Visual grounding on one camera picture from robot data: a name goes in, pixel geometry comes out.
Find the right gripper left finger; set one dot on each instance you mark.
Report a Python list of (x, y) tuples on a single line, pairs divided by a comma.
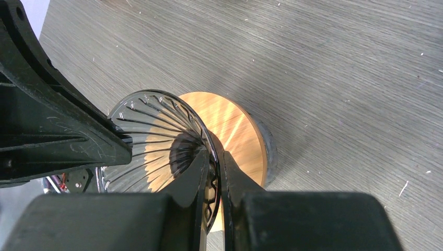
[(172, 219)]

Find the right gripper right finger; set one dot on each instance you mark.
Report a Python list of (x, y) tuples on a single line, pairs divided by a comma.
[(256, 219)]

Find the wooden ring dripper stand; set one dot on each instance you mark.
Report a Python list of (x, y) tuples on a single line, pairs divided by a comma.
[(239, 135)]

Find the grey transparent dripper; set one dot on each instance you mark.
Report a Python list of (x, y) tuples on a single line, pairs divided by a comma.
[(132, 122)]

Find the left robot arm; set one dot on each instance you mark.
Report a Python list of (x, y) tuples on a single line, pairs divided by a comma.
[(47, 126)]

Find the grey glass mug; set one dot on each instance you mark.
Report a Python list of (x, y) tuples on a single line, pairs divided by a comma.
[(271, 151)]

